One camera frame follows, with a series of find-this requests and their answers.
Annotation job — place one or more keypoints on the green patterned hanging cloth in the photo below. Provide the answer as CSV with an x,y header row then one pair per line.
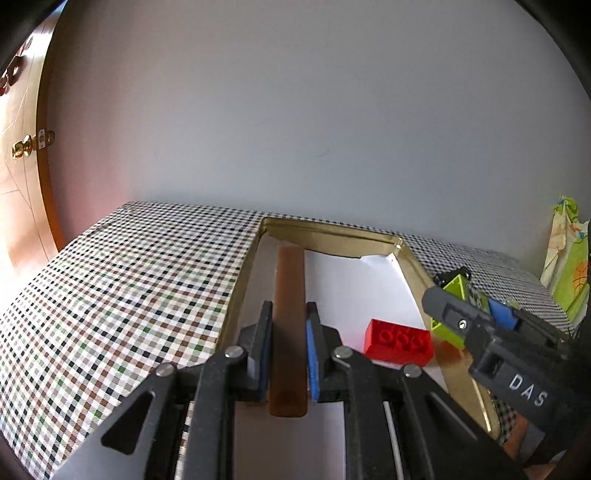
x,y
566,267

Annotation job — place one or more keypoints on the wooden door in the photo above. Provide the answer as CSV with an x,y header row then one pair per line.
x,y
30,228

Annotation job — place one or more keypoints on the brass door knob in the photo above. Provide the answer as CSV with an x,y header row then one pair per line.
x,y
29,144

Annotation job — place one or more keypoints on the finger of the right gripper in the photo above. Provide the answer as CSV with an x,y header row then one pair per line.
x,y
450,312
528,326

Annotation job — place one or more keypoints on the red toy brick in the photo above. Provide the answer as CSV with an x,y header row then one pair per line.
x,y
397,344

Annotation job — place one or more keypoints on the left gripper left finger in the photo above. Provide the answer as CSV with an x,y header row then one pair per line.
x,y
257,341

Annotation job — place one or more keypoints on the lime green toy brick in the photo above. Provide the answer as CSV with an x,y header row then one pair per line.
x,y
458,283

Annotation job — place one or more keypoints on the gold metal tin box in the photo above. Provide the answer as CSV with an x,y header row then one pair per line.
x,y
351,242

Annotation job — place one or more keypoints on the checkered tablecloth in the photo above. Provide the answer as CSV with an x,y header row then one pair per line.
x,y
149,283

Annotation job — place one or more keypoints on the brown translucent stick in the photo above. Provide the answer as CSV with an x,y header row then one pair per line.
x,y
289,371

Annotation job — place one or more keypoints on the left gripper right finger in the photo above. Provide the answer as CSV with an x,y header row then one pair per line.
x,y
326,382

